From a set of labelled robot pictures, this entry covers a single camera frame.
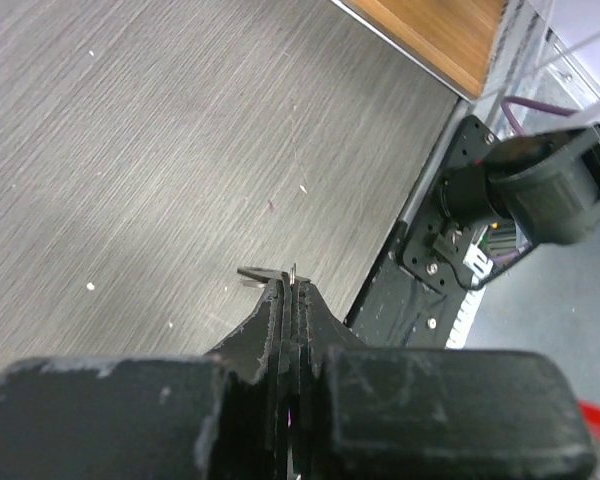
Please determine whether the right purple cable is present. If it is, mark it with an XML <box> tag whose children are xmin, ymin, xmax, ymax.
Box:
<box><xmin>499</xmin><ymin>94</ymin><xmax>581</xmax><ymax>139</ymax></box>

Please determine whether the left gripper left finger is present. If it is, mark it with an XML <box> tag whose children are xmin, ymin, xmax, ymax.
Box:
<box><xmin>0</xmin><ymin>281</ymin><xmax>293</xmax><ymax>479</ymax></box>

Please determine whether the white wire shelf rack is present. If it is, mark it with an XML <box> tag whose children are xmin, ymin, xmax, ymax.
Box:
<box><xmin>337</xmin><ymin>1</ymin><xmax>600</xmax><ymax>136</ymax></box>

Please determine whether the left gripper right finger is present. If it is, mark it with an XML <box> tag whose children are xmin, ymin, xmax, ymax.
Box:
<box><xmin>292</xmin><ymin>282</ymin><xmax>597</xmax><ymax>479</ymax></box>

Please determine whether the white cable duct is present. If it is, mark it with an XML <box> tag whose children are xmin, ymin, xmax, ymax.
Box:
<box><xmin>445</xmin><ymin>289</ymin><xmax>485</xmax><ymax>349</ymax></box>

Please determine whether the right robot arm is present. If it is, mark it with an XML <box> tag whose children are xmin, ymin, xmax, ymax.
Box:
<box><xmin>440</xmin><ymin>123</ymin><xmax>600</xmax><ymax>246</ymax></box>

